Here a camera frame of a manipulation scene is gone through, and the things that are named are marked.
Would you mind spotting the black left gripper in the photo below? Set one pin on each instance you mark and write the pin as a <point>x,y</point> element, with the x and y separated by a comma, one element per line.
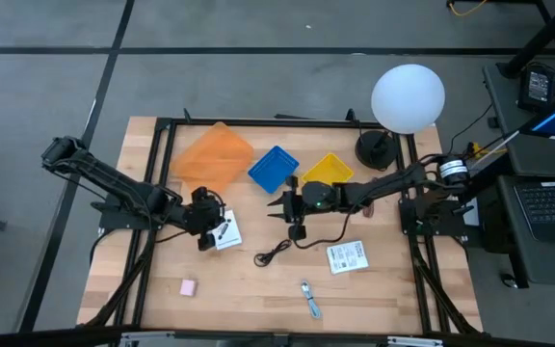
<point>206,212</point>

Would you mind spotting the blue plastic basket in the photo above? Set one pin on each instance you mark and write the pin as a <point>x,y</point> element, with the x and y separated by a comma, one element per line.
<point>272,168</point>

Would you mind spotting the black caster wheel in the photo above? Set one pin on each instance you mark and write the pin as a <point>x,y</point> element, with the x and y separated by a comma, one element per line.
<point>508,280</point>

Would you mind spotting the black metal table frame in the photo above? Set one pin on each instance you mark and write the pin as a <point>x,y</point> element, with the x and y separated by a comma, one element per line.
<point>306,122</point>

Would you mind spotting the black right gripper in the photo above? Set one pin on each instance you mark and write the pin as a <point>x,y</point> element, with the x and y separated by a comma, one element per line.
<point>295,207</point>

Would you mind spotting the yellow plastic basket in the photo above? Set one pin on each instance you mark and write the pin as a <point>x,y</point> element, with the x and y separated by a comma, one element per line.
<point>328,169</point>

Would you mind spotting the thin white rod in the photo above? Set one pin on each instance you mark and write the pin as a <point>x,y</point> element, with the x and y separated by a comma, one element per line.
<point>494,148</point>

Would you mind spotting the white printed packet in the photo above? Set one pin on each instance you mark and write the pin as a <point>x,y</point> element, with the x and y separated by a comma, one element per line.
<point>347,257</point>

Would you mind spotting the dark grey side desk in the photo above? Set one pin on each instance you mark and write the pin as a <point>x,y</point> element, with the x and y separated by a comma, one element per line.
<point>537,159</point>

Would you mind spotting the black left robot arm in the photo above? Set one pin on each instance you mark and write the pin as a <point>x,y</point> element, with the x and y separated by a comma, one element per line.
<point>109,178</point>

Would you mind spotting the dark grey laptop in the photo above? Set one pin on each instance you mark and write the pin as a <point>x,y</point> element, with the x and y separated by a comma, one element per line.
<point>552,207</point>

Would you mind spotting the black aluminium crossbar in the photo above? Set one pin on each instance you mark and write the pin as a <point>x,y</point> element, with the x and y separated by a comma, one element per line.
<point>41,337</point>

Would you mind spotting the small pink cube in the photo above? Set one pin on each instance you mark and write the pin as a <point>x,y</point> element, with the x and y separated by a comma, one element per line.
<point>188,287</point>

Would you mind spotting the black power adapter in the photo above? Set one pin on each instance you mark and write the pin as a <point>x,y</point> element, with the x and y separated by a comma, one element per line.
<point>537,87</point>

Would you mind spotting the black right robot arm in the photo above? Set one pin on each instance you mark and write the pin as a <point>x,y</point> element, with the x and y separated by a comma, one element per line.
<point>383,185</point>

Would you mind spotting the black stand leg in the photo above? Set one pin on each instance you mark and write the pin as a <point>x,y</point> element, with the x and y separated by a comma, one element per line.
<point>542,38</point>

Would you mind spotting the white instruction booklet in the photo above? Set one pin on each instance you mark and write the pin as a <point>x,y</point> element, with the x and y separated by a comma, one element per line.
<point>232,239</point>

